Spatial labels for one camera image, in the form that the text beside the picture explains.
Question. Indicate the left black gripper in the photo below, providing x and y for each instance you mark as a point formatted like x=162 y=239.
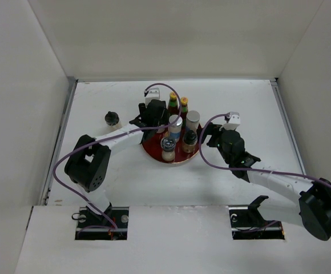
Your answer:
x=163 y=121

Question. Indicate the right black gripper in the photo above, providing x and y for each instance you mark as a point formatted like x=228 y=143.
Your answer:
x=213 y=129

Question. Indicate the sauce bottle yellow cap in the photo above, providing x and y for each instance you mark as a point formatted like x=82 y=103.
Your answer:
x=173 y=104
x=184 y=107

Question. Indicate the blue label jar silver lid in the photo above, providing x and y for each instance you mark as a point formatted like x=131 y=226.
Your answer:
x=192 y=121

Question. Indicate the black cap spice jar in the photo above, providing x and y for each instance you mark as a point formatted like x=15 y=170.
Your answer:
x=189 y=141

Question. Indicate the blue label peppercorn jar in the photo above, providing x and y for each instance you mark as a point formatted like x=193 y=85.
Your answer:
x=174 y=131

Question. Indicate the chrome top grinder jar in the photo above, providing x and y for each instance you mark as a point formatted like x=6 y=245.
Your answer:
x=168 y=145

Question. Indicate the black pump jar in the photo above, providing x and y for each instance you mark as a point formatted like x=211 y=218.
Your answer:
x=113 y=121

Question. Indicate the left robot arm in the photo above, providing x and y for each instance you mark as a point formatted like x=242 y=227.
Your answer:
x=88 y=162

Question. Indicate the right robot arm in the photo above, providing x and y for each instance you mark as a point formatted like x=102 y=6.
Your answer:
x=311 y=197

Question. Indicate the red round tray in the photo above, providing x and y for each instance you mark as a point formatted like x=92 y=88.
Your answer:
x=153 y=148

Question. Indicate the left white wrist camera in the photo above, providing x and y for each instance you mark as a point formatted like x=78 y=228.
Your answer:
x=151 y=94

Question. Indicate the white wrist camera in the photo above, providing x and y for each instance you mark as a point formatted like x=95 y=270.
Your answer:
x=151 y=94
x=232 y=121

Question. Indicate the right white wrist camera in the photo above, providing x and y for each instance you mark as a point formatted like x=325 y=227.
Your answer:
x=232 y=121

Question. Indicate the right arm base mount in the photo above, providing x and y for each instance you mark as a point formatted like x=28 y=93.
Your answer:
x=248 y=224

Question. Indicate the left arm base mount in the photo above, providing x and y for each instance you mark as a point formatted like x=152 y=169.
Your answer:
x=90 y=226

